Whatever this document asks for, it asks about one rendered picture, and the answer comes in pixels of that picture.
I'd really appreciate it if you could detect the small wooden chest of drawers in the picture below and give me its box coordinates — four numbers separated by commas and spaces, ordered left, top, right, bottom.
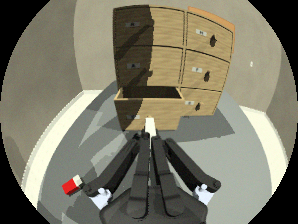
113, 5, 234, 116

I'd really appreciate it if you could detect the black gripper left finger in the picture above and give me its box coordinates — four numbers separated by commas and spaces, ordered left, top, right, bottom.
83, 118, 151, 219

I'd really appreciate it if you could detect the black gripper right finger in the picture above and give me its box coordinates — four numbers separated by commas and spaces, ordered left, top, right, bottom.
150, 118, 221, 217

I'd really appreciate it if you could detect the wooden drawer front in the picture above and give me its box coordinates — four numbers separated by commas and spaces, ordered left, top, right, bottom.
180, 87, 221, 115
117, 46, 182, 85
114, 86, 185, 130
116, 8, 184, 45
181, 50, 229, 90
186, 13, 232, 60

